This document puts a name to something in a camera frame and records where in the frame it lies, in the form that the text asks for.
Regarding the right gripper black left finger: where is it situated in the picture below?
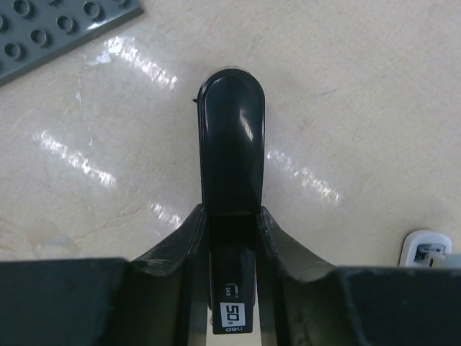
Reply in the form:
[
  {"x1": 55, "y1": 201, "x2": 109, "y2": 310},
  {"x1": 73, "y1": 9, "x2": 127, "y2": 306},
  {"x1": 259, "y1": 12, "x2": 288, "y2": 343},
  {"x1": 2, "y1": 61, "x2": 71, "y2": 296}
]
[{"x1": 1, "y1": 206, "x2": 209, "y2": 345}]

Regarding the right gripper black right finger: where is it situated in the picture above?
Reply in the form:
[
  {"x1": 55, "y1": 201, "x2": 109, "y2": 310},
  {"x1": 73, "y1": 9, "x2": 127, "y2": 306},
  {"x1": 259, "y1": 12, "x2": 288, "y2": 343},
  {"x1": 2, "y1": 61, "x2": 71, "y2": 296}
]
[{"x1": 256, "y1": 208, "x2": 460, "y2": 345}]

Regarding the light blue stapler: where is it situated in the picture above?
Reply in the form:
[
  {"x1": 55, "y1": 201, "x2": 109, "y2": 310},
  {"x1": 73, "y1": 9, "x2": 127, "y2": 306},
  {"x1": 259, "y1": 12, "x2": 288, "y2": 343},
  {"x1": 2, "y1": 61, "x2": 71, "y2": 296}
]
[{"x1": 398, "y1": 229, "x2": 452, "y2": 268}]

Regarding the black stapler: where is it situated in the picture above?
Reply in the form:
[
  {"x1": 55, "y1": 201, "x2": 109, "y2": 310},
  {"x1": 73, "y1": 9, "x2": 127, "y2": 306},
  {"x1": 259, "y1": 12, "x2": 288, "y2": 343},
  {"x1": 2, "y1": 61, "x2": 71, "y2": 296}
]
[{"x1": 197, "y1": 67, "x2": 265, "y2": 334}]

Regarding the grey lego baseplate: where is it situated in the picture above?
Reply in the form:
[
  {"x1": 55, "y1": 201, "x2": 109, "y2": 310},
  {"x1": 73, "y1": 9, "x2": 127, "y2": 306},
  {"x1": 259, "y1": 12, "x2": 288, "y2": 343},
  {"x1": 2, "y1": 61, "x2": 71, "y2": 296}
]
[{"x1": 1, "y1": 0, "x2": 143, "y2": 86}]

